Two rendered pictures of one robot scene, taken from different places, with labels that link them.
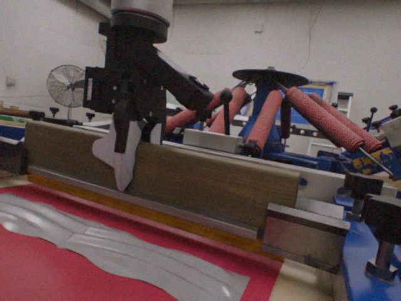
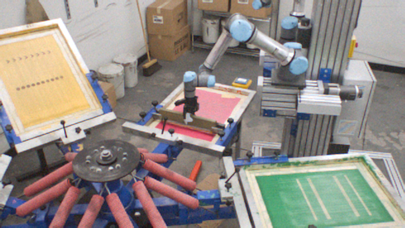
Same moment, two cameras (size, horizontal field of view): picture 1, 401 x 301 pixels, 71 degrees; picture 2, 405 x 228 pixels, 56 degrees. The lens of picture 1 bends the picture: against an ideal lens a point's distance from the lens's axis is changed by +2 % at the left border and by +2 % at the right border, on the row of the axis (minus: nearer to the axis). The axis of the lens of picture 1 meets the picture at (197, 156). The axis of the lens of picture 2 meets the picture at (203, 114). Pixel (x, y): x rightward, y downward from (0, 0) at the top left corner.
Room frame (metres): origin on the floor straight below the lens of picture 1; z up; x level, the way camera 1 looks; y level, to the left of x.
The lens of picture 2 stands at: (2.48, 0.22, 2.39)
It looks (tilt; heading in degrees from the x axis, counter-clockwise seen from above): 32 degrees down; 181
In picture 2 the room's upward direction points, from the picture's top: straight up
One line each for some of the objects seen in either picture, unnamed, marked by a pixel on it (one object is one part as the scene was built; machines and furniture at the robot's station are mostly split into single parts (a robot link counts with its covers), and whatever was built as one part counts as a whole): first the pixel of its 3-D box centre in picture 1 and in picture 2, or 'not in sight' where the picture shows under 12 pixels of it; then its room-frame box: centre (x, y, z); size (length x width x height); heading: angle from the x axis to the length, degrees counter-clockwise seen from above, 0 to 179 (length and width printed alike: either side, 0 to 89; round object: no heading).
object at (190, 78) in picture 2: not in sight; (190, 81); (0.37, 0.10, 1.31); 0.09 x 0.08 x 0.11; 94
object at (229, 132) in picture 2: not in sight; (225, 136); (0.50, 0.33, 0.97); 0.30 x 0.05 x 0.07; 158
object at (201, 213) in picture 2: not in sight; (238, 211); (1.06, 0.38, 0.90); 1.24 x 0.06 x 0.06; 98
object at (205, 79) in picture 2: not in sight; (205, 80); (0.35, 0.20, 1.30); 0.11 x 0.11 x 0.08; 4
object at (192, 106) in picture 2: (131, 73); (190, 103); (0.38, 0.10, 1.15); 0.09 x 0.08 x 0.12; 68
